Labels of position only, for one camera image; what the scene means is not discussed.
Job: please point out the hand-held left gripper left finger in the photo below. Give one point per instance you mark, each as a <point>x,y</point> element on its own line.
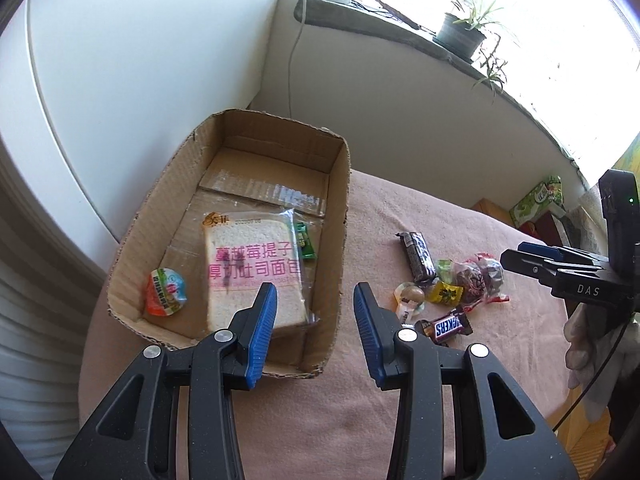
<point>262,321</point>

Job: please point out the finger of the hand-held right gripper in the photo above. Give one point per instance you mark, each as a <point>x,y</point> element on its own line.
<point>535,248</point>
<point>530,265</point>

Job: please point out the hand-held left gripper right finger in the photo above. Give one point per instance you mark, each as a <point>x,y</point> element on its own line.
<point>367,326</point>

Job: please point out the clear packet with brown egg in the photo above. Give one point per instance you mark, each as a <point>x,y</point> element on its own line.
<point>410,300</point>

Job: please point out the red printed clear snack packet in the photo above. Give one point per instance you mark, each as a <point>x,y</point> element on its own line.
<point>470,280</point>

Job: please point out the brown chocolate bar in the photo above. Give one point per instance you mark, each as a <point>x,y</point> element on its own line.
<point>445,327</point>

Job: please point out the yellow candy packet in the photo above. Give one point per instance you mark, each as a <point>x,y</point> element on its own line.
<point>445,292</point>

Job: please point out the brown cardboard box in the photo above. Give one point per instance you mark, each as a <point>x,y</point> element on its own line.
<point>150,220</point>

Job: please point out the person's right hand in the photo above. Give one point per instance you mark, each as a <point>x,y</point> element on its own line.
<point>582,355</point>

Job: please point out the green tissue box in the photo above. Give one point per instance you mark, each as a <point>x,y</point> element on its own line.
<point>537,202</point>

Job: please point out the brown wooden box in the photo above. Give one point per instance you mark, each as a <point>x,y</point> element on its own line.
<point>492,212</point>

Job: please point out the sliced bread packet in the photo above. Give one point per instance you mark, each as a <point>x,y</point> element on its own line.
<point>250,255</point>

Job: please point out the dark green candy packet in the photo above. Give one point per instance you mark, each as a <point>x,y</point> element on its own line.
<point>306,242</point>

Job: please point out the round jelly cup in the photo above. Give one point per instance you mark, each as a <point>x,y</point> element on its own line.
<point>167,292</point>

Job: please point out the potted plant in grey pot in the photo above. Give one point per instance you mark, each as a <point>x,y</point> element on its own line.
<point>457,35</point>

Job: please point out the white ribbed panel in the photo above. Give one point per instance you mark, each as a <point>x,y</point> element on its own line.
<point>35,360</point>

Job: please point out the grey stone window sill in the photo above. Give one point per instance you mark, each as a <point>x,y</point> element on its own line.
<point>400,30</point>

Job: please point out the white wardrobe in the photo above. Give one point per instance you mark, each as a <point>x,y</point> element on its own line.
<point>125,85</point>

